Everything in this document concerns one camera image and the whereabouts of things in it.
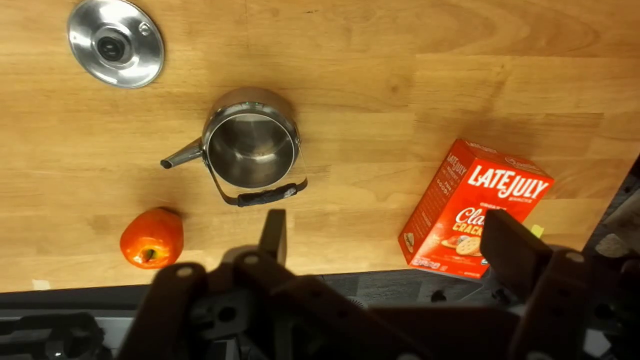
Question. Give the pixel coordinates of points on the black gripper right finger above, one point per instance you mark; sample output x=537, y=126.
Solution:
x=512, y=247

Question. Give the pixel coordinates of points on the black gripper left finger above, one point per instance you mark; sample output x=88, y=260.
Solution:
x=274, y=236

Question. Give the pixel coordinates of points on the round steel kettle lid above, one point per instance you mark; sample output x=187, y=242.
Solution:
x=143, y=61

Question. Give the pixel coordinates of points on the yellow-green sponge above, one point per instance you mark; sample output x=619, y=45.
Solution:
x=537, y=231

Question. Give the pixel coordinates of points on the orange Late July cracker box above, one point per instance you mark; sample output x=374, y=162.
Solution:
x=461, y=193

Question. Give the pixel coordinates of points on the red-orange fruit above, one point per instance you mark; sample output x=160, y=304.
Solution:
x=150, y=236

